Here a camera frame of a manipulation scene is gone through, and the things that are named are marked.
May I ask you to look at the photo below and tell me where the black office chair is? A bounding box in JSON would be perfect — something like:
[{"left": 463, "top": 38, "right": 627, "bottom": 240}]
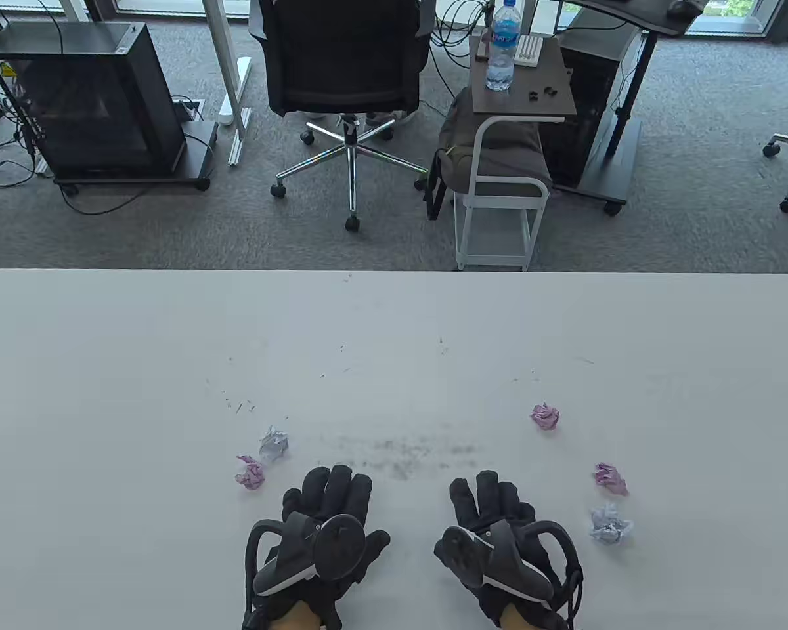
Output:
[{"left": 248, "top": 0, "right": 431, "bottom": 232}]

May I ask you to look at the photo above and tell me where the black standing desk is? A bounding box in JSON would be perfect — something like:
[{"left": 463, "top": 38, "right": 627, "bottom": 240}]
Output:
[{"left": 552, "top": 0, "right": 707, "bottom": 216}]

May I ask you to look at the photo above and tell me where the person's left hand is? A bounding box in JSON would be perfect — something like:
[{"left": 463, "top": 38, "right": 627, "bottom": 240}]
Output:
[{"left": 256, "top": 465, "right": 391, "bottom": 629}]

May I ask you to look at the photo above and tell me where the white invoice paper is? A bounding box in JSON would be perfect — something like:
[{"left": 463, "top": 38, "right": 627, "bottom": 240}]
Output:
[
  {"left": 589, "top": 503, "right": 634, "bottom": 545},
  {"left": 259, "top": 426, "right": 290, "bottom": 461}
]

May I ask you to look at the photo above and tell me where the black cable bundle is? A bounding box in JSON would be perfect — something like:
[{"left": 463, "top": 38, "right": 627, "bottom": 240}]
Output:
[
  {"left": 429, "top": 0, "right": 494, "bottom": 129},
  {"left": 0, "top": 72, "right": 47, "bottom": 191}
]

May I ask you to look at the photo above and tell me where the clear plastic water bottle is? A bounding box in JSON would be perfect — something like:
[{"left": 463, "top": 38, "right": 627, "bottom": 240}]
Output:
[{"left": 485, "top": 0, "right": 519, "bottom": 92}]

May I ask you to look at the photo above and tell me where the black floor cable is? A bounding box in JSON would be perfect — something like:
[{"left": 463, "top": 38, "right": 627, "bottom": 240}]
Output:
[{"left": 56, "top": 177, "right": 152, "bottom": 216}]

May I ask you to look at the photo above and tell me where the black glass computer case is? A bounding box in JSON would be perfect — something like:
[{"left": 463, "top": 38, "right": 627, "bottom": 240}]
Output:
[{"left": 0, "top": 21, "right": 186, "bottom": 177}]

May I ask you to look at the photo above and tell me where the black computer tower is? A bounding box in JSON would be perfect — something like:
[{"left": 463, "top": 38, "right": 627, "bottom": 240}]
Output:
[{"left": 538, "top": 13, "right": 641, "bottom": 188}]

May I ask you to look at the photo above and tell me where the person's left forearm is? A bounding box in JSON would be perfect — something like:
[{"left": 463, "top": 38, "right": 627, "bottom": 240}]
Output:
[{"left": 281, "top": 600, "right": 324, "bottom": 630}]

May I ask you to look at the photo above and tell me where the person's right hand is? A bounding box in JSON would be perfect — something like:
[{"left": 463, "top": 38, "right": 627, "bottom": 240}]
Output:
[{"left": 433, "top": 471, "right": 569, "bottom": 630}]

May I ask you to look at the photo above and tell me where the grey fabric bag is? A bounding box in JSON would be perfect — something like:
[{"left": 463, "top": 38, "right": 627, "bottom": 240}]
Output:
[{"left": 426, "top": 87, "right": 552, "bottom": 221}]

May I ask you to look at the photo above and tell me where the brown side table white frame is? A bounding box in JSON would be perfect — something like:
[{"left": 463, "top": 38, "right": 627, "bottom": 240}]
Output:
[{"left": 453, "top": 34, "right": 577, "bottom": 272}]

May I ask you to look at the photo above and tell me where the black wheeled platform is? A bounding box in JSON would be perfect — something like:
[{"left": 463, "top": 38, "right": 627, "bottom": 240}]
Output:
[{"left": 53, "top": 120, "right": 219, "bottom": 196}]

